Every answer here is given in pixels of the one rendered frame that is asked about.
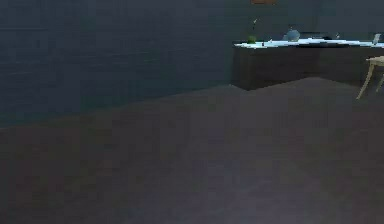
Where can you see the green round fruit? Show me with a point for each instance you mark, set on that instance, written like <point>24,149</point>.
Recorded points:
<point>251,40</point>

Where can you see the beige wooden chair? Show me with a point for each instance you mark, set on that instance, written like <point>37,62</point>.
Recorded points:
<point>372,66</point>

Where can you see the blue-grey kettle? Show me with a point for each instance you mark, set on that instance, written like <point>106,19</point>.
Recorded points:
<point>293,35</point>

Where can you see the dark counter with pale top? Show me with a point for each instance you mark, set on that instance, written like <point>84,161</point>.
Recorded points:
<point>276,66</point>

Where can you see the brown framed picture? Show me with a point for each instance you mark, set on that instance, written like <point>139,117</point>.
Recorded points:
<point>263,1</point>

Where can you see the small pale upright object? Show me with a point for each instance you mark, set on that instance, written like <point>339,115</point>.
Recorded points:
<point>376,38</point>

